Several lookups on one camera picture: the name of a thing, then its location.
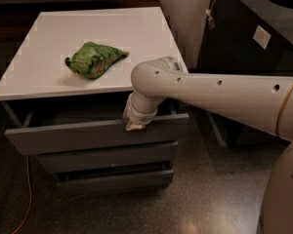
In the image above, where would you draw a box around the grey drawer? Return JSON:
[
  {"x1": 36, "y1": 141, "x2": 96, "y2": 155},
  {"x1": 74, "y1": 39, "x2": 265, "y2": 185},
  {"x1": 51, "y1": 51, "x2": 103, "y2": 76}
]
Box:
[
  {"x1": 57, "y1": 162, "x2": 174, "y2": 195},
  {"x1": 4, "y1": 96, "x2": 189, "y2": 156},
  {"x1": 38, "y1": 141, "x2": 178, "y2": 174}
]

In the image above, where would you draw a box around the grey top drawer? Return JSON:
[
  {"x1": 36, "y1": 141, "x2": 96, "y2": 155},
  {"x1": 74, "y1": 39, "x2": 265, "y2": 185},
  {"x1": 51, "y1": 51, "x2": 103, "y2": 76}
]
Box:
[{"x1": 4, "y1": 96, "x2": 189, "y2": 156}]

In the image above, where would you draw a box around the green snack bag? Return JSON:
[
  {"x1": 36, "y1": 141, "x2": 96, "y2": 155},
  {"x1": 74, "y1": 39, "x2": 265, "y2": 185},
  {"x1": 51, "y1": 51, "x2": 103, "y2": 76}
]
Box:
[{"x1": 64, "y1": 42, "x2": 129, "y2": 79}]

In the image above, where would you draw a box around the black bin cabinet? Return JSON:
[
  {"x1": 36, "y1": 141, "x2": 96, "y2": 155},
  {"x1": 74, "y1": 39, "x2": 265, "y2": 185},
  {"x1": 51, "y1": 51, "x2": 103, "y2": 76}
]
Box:
[{"x1": 198, "y1": 0, "x2": 293, "y2": 147}]

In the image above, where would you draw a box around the white-topped grey drawer cabinet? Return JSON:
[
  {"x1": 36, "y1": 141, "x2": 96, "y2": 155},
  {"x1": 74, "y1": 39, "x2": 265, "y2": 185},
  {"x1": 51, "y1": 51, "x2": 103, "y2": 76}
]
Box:
[{"x1": 0, "y1": 7, "x2": 188, "y2": 195}]

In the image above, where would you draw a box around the grey middle drawer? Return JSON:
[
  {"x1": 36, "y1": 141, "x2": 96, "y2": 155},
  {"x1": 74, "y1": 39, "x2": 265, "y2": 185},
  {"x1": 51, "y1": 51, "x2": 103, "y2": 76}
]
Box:
[{"x1": 38, "y1": 141, "x2": 178, "y2": 174}]

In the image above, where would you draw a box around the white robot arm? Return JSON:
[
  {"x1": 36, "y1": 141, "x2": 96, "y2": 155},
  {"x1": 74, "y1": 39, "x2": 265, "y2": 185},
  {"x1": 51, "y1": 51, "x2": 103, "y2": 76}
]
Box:
[{"x1": 124, "y1": 57, "x2": 293, "y2": 234}]

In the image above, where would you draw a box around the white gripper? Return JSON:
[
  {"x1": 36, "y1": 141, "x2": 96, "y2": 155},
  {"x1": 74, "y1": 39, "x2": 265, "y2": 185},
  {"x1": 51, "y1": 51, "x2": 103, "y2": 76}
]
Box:
[{"x1": 123, "y1": 91, "x2": 163, "y2": 132}]

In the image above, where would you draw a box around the grey bottom drawer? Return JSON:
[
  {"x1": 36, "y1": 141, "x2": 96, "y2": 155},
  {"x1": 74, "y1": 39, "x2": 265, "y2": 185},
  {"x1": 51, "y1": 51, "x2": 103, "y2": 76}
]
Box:
[{"x1": 57, "y1": 162, "x2": 174, "y2": 195}]

